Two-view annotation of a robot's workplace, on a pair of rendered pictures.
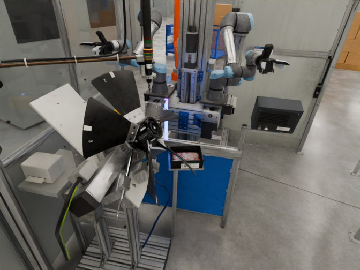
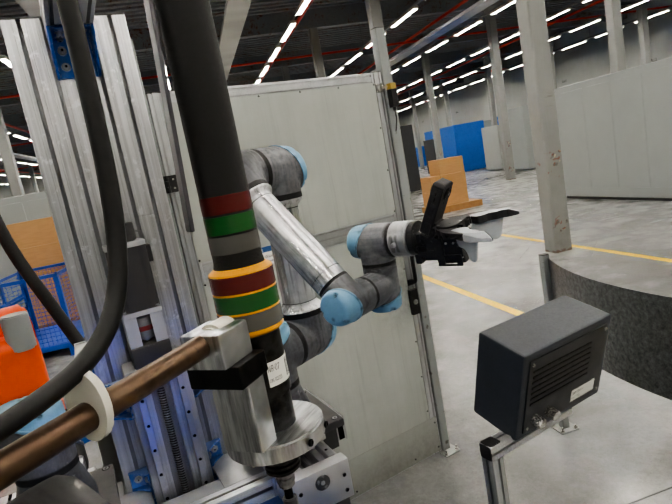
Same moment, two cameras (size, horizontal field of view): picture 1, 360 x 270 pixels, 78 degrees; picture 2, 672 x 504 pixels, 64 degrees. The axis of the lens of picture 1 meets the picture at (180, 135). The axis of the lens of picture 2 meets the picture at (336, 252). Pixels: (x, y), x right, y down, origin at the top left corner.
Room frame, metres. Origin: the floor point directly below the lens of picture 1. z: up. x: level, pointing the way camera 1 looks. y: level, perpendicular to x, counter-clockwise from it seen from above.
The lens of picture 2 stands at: (0.72, 0.33, 1.62)
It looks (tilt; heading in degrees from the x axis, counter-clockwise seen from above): 9 degrees down; 321
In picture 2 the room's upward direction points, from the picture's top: 11 degrees counter-clockwise
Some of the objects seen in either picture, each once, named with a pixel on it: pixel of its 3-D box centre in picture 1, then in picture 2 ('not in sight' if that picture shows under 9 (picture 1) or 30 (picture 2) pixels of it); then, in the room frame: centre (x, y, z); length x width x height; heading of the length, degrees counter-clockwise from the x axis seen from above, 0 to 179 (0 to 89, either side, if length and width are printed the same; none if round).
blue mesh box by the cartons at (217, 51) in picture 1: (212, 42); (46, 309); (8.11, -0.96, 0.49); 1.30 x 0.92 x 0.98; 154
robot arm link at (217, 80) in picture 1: (217, 79); (270, 352); (1.79, -0.29, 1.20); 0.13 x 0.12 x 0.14; 102
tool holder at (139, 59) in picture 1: (146, 66); (255, 380); (1.03, 0.17, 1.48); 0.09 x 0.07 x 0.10; 115
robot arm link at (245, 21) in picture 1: (237, 52); (289, 255); (1.82, -0.41, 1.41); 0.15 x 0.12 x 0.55; 102
